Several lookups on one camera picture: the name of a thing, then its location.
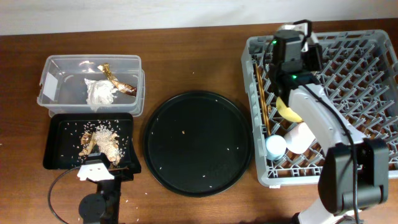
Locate yellow bowl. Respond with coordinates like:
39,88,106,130
276,96,303,123

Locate white napkin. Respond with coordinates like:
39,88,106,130
85,78,118,112

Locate pink cup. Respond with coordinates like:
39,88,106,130
284,122,315,154

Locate grey dishwasher rack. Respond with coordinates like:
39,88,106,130
241,30,397,188

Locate blue cup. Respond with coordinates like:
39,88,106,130
265,135,287,161

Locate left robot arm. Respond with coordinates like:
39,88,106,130
78,142,141,223

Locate round black tray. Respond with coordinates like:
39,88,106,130
142,91,254,197

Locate black rectangular tray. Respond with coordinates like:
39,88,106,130
43,113,134,170

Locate food scraps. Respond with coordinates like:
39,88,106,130
78,124,122,166

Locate clear plastic bin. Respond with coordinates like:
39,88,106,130
37,54,146,116

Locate gold foil wrapper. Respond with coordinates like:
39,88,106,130
97,63,137,96

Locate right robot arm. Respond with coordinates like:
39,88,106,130
267,30,389,223

